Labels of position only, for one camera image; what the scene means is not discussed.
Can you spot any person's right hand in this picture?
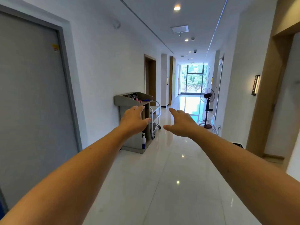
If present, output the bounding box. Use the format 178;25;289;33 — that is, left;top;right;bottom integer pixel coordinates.
163;107;200;139

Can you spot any person's left hand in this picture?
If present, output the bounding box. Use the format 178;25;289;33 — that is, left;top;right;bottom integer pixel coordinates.
118;105;152;140

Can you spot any stainless steel service trolley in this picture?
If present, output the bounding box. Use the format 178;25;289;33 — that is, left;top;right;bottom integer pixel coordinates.
149;101;162;140

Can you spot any person's left forearm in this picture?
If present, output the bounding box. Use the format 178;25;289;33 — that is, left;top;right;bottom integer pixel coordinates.
0;127;129;225

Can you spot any person's right forearm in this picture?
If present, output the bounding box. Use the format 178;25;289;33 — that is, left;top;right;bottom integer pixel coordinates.
191;126;300;225

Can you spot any grey wooden service cabinet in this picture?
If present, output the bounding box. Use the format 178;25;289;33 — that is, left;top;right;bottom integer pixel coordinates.
114;92;154;154

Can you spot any black standing fan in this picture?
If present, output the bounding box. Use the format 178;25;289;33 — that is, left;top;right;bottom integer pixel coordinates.
199;88;216;129

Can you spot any tall hallway window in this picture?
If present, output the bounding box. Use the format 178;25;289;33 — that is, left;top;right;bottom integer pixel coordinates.
180;65;209;94

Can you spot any grey door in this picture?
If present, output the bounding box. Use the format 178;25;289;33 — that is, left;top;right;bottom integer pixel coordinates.
0;4;83;212
214;53;225;118

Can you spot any square ceiling vent panel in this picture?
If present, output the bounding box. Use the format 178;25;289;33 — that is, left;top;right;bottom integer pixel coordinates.
171;25;190;34

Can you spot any grey floor cable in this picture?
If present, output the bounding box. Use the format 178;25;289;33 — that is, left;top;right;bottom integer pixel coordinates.
211;123;221;137

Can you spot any wooden door frame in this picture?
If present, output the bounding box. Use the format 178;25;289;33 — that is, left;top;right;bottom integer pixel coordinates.
245;0;300;172
168;56;177;106
144;54;157;106

